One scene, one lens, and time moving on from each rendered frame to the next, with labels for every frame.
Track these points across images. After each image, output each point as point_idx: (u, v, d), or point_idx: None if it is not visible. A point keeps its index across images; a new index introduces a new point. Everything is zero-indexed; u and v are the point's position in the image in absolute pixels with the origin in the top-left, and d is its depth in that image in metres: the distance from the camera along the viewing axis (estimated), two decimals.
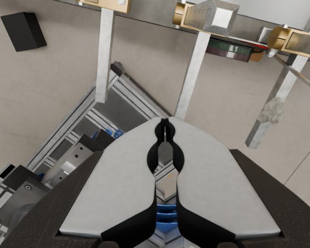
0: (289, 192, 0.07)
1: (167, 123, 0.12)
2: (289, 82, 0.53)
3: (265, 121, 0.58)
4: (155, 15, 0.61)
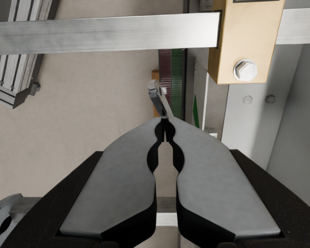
0: (289, 192, 0.07)
1: (167, 123, 0.12)
2: (156, 220, 0.29)
3: None
4: None
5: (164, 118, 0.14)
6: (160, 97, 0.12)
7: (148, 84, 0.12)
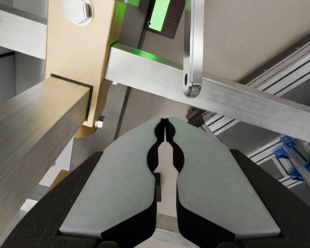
0: (289, 192, 0.07)
1: (167, 123, 0.12)
2: None
3: None
4: (107, 116, 0.36)
5: (198, 32, 0.09)
6: (189, 79, 0.09)
7: (195, 95, 0.10)
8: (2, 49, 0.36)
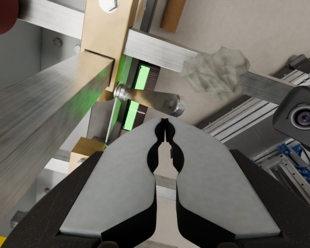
0: (289, 192, 0.07)
1: (167, 123, 0.12)
2: (151, 48, 0.25)
3: (237, 85, 0.26)
4: None
5: (166, 93, 0.14)
6: (174, 95, 0.12)
7: (183, 108, 0.12)
8: None
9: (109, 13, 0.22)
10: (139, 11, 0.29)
